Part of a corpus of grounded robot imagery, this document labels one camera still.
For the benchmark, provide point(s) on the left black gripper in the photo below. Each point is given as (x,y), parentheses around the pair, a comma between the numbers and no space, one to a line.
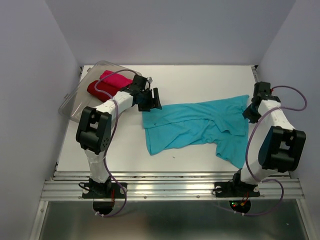
(147,107)

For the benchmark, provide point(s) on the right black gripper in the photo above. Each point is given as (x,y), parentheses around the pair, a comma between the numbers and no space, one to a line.
(253,119)

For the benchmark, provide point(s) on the turquoise t shirt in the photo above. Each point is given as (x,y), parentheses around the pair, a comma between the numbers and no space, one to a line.
(218,122)

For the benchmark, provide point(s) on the clear plastic bin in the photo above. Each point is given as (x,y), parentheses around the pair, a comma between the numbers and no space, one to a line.
(79,98)

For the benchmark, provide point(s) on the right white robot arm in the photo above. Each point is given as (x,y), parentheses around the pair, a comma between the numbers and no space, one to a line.
(283,145)

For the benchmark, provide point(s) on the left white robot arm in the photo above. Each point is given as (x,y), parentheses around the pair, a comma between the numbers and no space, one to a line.
(97,125)

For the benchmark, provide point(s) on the dark red rolled shirt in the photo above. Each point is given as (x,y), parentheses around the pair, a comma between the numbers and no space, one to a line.
(105,91)

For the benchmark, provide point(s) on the pink rolled shirt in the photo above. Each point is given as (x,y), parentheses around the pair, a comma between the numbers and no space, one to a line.
(116,80)

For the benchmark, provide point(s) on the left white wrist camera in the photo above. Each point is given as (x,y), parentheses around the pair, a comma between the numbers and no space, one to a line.
(149,79)

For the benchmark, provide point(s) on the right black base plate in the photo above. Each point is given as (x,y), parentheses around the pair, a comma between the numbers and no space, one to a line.
(235,188)

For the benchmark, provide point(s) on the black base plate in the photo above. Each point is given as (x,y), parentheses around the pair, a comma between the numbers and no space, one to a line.
(235,188)
(96,190)

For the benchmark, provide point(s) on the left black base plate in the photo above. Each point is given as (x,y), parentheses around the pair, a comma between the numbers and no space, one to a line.
(96,190)

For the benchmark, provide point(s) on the aluminium mounting rail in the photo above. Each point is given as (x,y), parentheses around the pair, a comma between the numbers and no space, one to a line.
(161,186)

